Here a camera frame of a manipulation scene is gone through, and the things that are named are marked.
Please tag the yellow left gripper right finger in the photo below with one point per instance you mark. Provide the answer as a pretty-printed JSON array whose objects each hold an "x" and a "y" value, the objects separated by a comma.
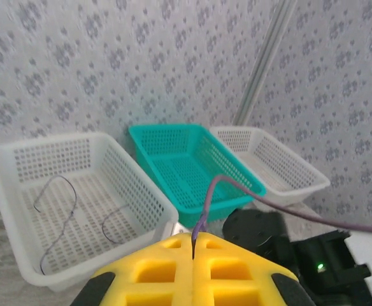
[{"x": 237, "y": 274}]

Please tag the white perforated plastic basket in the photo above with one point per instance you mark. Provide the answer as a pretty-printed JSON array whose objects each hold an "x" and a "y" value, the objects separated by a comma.
[
  {"x": 77, "y": 140},
  {"x": 300, "y": 188}
]

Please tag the teal perforated plastic basket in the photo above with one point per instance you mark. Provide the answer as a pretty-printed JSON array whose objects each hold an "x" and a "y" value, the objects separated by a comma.
[{"x": 173, "y": 127}]

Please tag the aluminium frame post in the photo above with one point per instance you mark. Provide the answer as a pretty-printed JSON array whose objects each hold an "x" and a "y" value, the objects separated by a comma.
[{"x": 264, "y": 63}]

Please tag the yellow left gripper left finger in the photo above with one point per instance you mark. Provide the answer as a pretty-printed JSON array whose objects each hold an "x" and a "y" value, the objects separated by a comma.
[{"x": 154, "y": 271}]

